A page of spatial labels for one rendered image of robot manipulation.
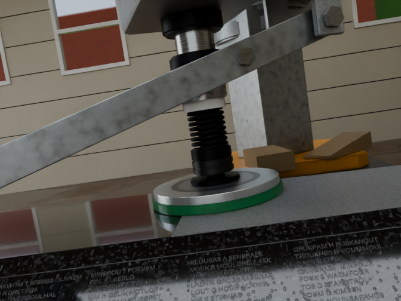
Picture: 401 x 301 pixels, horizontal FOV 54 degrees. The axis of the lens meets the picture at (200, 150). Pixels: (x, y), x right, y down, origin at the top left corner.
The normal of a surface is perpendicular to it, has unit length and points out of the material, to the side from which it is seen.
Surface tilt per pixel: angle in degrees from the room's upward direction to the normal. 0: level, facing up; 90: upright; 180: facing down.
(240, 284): 45
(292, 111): 90
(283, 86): 90
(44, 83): 90
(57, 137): 90
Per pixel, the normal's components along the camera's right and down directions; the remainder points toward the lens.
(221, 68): 0.29, 0.06
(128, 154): -0.06, 0.11
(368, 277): -0.14, -0.62
